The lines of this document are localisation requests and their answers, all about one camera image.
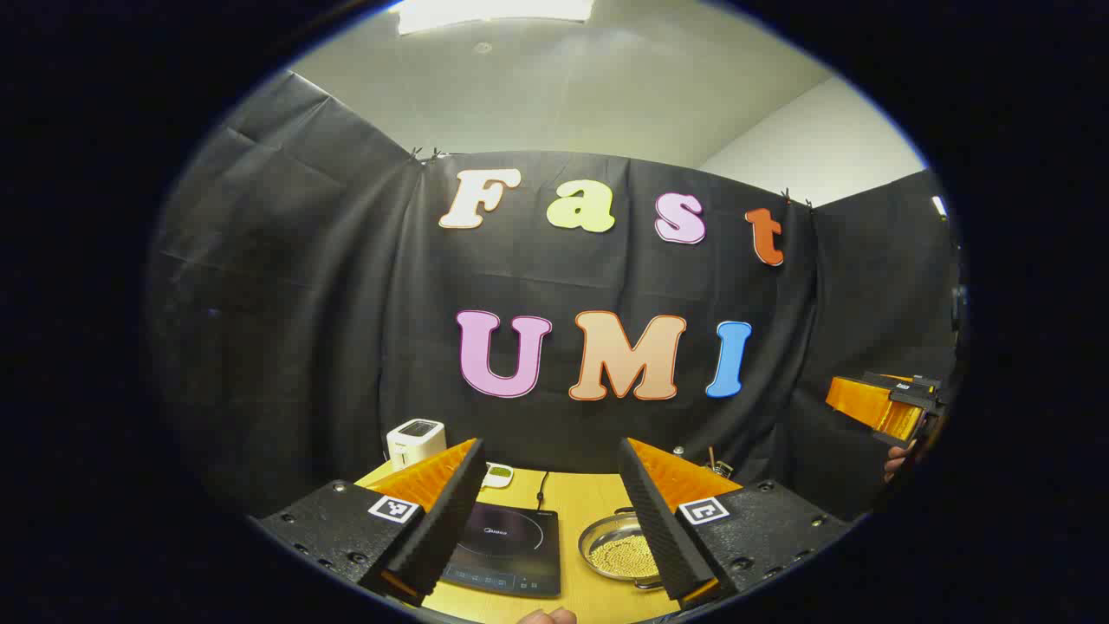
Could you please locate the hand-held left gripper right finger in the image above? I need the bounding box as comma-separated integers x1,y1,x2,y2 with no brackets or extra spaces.
617,438,854,612

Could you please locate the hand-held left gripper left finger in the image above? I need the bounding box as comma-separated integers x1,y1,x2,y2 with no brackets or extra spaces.
251,438,488,608

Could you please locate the stainless steel pot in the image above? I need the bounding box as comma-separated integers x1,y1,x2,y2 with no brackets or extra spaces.
578,507,668,592

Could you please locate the black induction cooktop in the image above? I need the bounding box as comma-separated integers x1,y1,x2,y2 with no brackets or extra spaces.
440,503,562,599

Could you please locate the pile of soybeans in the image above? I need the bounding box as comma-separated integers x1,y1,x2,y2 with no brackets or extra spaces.
589,533,661,580

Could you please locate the white toaster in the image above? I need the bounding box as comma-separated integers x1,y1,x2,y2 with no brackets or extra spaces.
386,419,448,473

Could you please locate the black backdrop cloth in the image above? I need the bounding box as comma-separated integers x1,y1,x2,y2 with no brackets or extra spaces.
147,69,964,521

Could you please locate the ceiling light panel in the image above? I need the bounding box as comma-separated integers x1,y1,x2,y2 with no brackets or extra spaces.
397,0,595,36

